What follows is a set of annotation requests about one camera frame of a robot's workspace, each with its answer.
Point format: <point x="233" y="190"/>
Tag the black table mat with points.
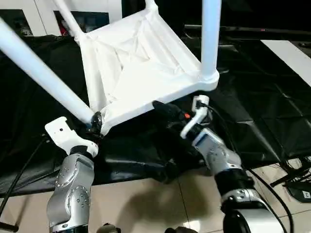
<point x="252" y="111"/>

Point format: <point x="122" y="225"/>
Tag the black left robot foot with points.
<point x="109" y="228"/>

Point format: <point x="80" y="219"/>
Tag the white plastic table top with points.
<point x="141" y="63"/>

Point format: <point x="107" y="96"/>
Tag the black robot foot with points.
<point x="181" y="229"/>
<point x="109" y="228"/>

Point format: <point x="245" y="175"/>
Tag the white plastic table leg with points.
<point x="68" y="19"/>
<point x="43" y="73"/>
<point x="211" y="39"/>

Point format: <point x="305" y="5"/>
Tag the white glass door cabinet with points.
<point x="39" y="14"/>

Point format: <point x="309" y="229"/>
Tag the black metal table frame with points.
<point x="7" y="226"/>

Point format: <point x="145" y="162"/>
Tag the black right robot foot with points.
<point x="181" y="229"/>

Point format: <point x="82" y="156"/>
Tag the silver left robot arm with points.
<point x="73" y="194"/>

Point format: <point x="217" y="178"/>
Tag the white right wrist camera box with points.
<point x="199" y="114"/>

